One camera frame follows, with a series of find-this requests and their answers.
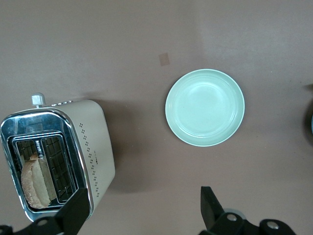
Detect blue round plate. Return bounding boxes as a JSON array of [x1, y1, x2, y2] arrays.
[[304, 83, 313, 138]]

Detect light green round plate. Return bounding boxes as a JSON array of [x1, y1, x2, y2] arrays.
[[165, 68, 246, 148]]

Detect brown crust bread slice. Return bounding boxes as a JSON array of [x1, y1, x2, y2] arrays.
[[21, 153, 53, 210]]

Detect beige chrome toaster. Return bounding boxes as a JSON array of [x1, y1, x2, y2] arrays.
[[0, 92, 116, 223]]

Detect small brown tape patch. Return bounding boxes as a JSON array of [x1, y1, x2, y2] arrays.
[[158, 52, 171, 66]]

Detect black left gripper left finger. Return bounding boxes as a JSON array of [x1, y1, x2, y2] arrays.
[[55, 188, 90, 235]]

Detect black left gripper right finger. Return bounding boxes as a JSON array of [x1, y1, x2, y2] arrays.
[[200, 186, 224, 230]]

